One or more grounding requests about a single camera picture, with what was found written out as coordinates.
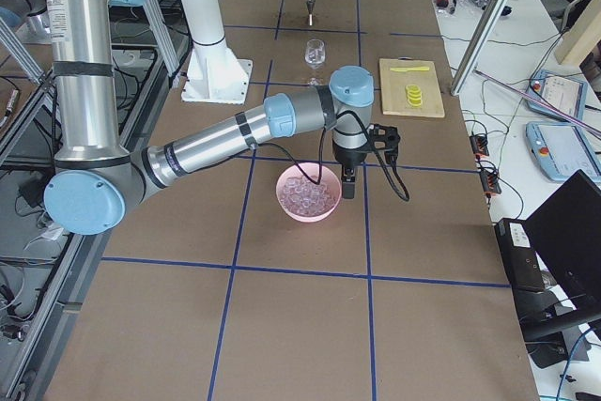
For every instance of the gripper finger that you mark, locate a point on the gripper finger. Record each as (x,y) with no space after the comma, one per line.
(348,182)

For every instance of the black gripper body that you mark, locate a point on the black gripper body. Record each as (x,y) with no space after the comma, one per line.
(349,157)

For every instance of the steel jigger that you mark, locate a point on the steel jigger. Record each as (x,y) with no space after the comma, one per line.
(310,5)

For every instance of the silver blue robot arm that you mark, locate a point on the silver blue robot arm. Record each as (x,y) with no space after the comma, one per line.
(98,181)

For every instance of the clear ice cubes pile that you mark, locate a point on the clear ice cubes pile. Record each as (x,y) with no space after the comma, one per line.
(302,197)

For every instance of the clear wine glass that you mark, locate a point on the clear wine glass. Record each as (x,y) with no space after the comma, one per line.
(315,57)

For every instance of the bamboo cutting board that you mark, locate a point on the bamboo cutting board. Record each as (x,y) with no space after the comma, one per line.
(392,89)

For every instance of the pink bowl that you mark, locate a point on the pink bowl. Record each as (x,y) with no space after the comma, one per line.
(317,174)

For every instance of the lemon slice stack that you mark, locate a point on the lemon slice stack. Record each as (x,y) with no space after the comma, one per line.
(414,95)

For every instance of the yellow plastic knife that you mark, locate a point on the yellow plastic knife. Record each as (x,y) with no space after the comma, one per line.
(410,69)

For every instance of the near teach pendant tablet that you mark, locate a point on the near teach pendant tablet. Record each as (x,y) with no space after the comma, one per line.
(561,149)

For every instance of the teach pendant tablet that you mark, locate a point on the teach pendant tablet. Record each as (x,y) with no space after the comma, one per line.
(566,94)
(561,149)

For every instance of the far teach pendant tablet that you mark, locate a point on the far teach pendant tablet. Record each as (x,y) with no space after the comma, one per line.
(566,94)

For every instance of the black box device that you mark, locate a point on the black box device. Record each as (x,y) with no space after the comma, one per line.
(518,257)

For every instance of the black monitor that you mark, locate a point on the black monitor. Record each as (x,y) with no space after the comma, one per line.
(565,232)

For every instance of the aluminium frame post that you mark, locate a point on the aluminium frame post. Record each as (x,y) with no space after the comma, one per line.
(477,43)

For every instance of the white pedestal column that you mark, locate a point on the white pedestal column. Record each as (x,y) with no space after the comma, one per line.
(214,74)

